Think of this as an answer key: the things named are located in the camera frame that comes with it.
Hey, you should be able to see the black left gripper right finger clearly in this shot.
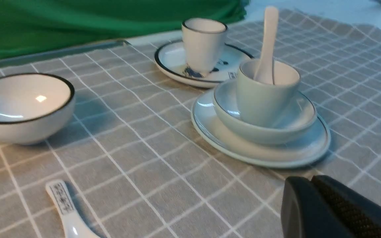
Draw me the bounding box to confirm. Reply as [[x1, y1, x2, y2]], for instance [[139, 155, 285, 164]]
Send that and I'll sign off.
[[311, 175, 381, 238]]

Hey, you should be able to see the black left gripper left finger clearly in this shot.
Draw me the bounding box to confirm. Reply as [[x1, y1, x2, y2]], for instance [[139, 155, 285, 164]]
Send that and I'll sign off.
[[280, 176, 354, 238]]

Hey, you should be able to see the pale green cup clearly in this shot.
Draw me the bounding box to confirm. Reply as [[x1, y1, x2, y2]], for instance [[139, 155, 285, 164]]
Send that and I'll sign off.
[[236, 59, 300, 127]]

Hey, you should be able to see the pale green shallow bowl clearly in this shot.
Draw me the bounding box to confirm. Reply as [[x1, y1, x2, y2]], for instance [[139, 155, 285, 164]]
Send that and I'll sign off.
[[213, 80, 317, 145]]

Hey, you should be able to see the plain pale green spoon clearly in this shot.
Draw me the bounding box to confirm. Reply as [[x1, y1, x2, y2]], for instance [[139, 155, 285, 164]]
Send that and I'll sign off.
[[254, 6, 279, 85]]

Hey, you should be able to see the pale green large plate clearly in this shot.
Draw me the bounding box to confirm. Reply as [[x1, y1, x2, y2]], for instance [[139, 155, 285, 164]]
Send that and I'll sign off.
[[191, 90, 332, 169]]

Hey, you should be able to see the grey checked tablecloth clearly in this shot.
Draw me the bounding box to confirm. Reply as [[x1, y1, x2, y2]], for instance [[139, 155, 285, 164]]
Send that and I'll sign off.
[[0, 10, 381, 238]]

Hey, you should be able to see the black-rimmed white cup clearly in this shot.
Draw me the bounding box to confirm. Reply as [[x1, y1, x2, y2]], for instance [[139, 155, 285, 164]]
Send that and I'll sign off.
[[182, 18, 228, 76]]

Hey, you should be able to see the black-rimmed cartoon plate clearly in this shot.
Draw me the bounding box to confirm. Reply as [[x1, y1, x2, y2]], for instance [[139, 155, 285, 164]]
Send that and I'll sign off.
[[154, 40, 254, 89]]

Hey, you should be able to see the white spoon with characters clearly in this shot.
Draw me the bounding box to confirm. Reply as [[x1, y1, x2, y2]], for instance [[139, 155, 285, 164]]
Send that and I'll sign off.
[[45, 179, 99, 238]]

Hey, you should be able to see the black-rimmed white bowl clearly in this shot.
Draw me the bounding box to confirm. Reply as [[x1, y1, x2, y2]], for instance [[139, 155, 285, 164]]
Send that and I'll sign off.
[[0, 73, 75, 145]]

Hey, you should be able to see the green backdrop cloth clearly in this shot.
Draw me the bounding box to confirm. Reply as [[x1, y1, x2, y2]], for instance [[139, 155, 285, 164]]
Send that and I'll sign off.
[[0, 0, 249, 59]]

